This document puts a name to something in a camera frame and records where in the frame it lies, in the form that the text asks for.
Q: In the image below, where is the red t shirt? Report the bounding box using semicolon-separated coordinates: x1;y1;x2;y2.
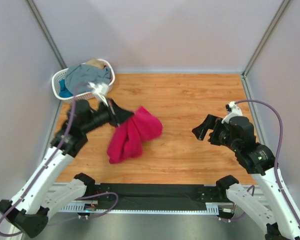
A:
106;106;163;164

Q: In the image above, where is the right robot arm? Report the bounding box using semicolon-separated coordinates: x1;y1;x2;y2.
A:
192;114;300;240

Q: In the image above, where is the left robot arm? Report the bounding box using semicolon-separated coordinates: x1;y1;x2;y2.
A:
0;98;134;238

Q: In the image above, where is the grey blue shirt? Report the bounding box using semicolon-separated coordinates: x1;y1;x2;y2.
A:
64;64;112;95

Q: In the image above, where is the bright blue garment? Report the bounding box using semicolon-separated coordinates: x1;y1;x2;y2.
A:
59;79;73;98

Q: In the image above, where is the beige garment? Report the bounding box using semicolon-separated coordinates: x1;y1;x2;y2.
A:
85;58;106;69

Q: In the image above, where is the white plastic laundry basket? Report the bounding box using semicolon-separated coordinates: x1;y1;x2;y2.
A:
51;59;116;104

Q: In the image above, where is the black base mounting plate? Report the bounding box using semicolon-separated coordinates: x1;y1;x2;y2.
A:
81;183;233;206

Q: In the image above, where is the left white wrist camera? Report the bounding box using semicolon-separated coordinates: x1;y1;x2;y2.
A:
88;82;109;106

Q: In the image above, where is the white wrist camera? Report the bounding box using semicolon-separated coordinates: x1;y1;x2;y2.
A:
221;101;243;124
88;82;109;106

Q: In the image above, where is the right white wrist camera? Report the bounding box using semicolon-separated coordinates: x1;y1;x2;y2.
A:
221;101;243;124

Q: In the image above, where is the aluminium frame rail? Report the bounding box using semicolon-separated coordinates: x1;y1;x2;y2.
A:
240;74;266;144

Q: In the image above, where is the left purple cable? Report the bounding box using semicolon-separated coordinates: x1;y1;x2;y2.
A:
0;83;91;237

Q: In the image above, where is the purple cable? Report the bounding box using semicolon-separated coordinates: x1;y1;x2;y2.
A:
0;83;91;237
233;99;300;233

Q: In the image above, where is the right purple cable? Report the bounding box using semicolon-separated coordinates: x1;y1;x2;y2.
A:
233;99;300;233

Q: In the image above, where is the slotted grey cable duct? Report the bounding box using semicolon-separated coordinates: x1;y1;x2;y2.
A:
58;201;235;215

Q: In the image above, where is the right aluminium corner post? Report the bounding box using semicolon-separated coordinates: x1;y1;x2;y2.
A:
241;0;293;78

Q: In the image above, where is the aluminium corner post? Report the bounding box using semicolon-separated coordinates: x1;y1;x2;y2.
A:
241;0;293;78
25;0;67;69

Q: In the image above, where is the left aluminium corner post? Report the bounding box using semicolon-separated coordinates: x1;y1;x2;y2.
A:
25;0;67;69

